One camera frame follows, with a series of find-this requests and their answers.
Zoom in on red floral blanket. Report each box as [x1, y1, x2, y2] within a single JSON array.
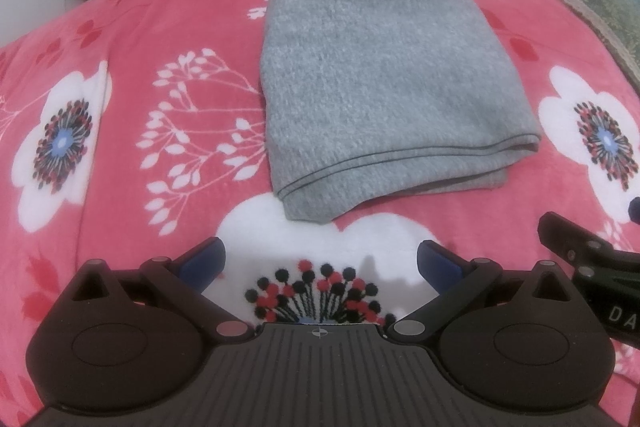
[[0, 0, 640, 427]]

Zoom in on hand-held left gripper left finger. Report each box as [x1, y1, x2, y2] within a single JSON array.
[[65, 237, 256, 344]]

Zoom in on grey pants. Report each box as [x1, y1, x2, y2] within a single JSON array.
[[260, 0, 544, 224]]

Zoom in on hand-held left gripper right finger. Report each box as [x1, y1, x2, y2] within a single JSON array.
[[388, 240, 578, 345]]

